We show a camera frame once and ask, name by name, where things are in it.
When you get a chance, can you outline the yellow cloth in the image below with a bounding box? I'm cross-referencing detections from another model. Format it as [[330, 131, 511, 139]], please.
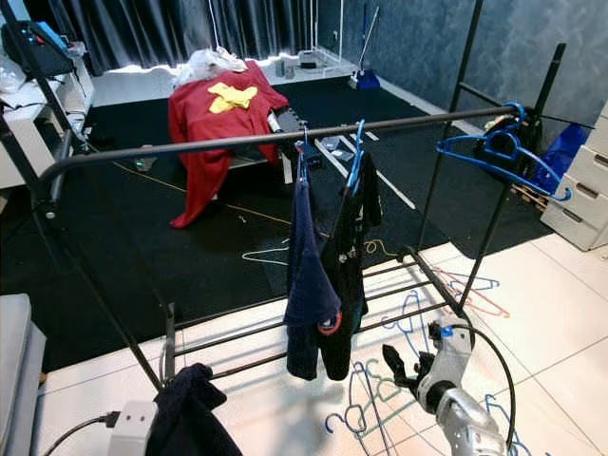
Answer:
[[207, 83, 259, 115]]

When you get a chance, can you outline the black foam floor mat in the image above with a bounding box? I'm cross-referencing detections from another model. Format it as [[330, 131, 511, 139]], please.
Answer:
[[0, 76, 557, 373]]

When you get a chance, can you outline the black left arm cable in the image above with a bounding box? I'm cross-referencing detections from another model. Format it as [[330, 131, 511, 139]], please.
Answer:
[[43, 410, 120, 456]]

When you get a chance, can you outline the white shelf unit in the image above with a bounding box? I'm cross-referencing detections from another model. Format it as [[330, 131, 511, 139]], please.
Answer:
[[0, 52, 96, 191]]

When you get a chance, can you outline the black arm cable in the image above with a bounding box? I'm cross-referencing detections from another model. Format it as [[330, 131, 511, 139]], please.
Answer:
[[43, 410, 120, 456], [442, 323, 519, 447]]

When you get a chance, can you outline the blue dustpan with handle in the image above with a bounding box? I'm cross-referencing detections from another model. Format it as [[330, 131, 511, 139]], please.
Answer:
[[347, 8, 383, 91]]

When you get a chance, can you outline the black curtain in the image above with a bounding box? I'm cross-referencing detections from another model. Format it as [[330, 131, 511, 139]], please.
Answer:
[[24, 0, 329, 69]]

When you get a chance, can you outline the black padded bench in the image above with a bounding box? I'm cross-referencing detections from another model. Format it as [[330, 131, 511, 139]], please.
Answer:
[[228, 104, 343, 186]]

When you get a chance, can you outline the teal plastic hanger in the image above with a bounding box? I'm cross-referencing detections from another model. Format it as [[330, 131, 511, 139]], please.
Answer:
[[342, 359, 414, 424]]

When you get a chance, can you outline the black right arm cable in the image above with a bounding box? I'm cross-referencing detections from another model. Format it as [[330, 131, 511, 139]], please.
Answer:
[[442, 323, 519, 447]]

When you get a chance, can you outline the black shirt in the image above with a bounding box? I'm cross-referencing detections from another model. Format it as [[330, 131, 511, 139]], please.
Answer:
[[318, 152, 383, 383]]

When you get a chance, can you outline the dark navy shirt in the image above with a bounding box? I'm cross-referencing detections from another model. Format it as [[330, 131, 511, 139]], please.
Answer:
[[157, 363, 243, 456]]

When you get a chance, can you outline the white wire hanger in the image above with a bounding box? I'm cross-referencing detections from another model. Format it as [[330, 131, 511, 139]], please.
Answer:
[[240, 237, 291, 267]]

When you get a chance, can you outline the large red cloth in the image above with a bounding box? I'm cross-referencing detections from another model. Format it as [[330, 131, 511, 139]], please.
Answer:
[[168, 60, 291, 229]]

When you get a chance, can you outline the black bag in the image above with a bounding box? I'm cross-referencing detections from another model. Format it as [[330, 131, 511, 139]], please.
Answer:
[[475, 112, 547, 177]]

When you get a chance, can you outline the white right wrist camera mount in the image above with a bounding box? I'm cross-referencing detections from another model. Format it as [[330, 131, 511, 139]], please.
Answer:
[[418, 323, 473, 400]]

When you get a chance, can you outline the navy shirt with round logo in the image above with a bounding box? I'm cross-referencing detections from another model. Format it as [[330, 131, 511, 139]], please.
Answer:
[[285, 157, 343, 381]]

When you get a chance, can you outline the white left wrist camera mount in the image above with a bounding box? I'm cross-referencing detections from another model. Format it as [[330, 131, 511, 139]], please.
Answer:
[[106, 399, 160, 456]]

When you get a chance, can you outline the white drawer cabinet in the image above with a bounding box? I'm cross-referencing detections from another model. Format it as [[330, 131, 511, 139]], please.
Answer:
[[540, 95, 608, 253]]

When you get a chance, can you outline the blue plastic hanger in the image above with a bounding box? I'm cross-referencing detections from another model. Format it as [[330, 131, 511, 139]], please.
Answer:
[[325, 399, 381, 440], [483, 392, 531, 456], [294, 128, 313, 186], [437, 103, 574, 202], [345, 119, 368, 196], [380, 290, 433, 362]]

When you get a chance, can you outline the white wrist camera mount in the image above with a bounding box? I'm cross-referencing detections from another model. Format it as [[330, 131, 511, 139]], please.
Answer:
[[106, 399, 160, 456], [418, 323, 473, 400]]

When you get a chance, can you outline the black metal clothes rack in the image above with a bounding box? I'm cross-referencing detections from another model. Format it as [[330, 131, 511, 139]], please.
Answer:
[[0, 0, 568, 392]]

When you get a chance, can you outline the blue bag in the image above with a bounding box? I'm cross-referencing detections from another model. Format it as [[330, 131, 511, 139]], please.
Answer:
[[532, 122, 590, 186]]

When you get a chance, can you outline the white crumpled cloth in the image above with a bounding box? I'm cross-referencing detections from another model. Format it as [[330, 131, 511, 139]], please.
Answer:
[[173, 46, 248, 88]]

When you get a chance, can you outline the pink plastic hanger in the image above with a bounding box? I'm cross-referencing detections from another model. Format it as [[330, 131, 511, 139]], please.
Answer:
[[432, 269, 512, 319]]

